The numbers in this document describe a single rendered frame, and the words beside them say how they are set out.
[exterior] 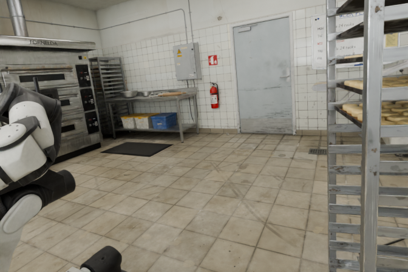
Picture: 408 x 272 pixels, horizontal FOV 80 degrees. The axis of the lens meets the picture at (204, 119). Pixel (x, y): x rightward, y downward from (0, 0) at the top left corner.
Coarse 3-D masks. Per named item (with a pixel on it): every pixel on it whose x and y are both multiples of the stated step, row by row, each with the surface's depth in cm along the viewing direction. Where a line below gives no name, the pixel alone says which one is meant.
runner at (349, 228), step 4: (332, 224) 109; (336, 224) 108; (340, 224) 108; (344, 224) 107; (348, 224) 107; (352, 224) 106; (356, 224) 106; (332, 228) 109; (336, 228) 109; (340, 228) 108; (344, 228) 108; (348, 228) 107; (352, 228) 107; (356, 228) 106; (332, 232) 107; (336, 232) 106; (340, 232) 106; (344, 232) 106; (348, 232) 105; (352, 232) 105; (356, 232) 105
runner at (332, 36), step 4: (336, 32) 94; (340, 32) 93; (392, 32) 87; (396, 32) 86; (400, 32) 88; (328, 36) 95; (332, 36) 94; (356, 36) 90; (360, 36) 90; (328, 40) 93; (332, 40) 92; (336, 40) 94
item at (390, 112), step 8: (344, 104) 94; (352, 104) 92; (360, 104) 91; (384, 104) 87; (392, 104) 85; (400, 104) 87; (352, 112) 81; (360, 112) 79; (384, 112) 74; (392, 112) 73; (400, 112) 76; (360, 120) 75; (384, 120) 65; (392, 120) 67; (400, 120) 63
